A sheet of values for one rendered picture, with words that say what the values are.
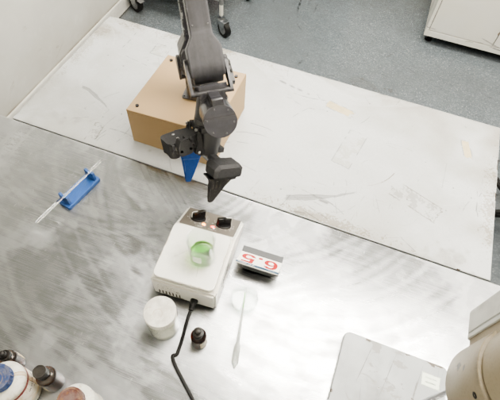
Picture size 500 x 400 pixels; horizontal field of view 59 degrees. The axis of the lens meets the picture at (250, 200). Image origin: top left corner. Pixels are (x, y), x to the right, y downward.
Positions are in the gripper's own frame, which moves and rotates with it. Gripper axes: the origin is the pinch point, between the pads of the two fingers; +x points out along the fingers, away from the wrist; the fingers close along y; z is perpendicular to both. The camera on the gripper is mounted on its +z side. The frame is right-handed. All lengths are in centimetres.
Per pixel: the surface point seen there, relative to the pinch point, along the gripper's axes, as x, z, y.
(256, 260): 14.4, -8.3, 12.7
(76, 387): 23.3, 30.0, 20.1
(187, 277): 13.7, 8.1, 12.9
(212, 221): 9.8, -3.0, 2.3
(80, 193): 13.0, 16.9, -22.1
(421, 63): -7, -212, -96
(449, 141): -8, -67, 12
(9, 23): 3, 5, -170
